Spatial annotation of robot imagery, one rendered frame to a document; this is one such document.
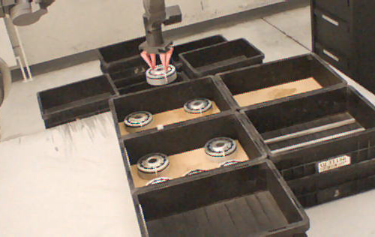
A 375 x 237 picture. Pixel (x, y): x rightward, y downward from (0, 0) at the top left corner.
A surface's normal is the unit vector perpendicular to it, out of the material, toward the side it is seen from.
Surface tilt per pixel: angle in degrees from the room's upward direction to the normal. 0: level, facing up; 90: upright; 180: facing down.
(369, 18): 90
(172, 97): 90
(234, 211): 0
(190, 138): 90
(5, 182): 0
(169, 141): 90
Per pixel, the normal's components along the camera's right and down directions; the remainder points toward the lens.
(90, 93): 0.32, 0.44
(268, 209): -0.14, -0.86
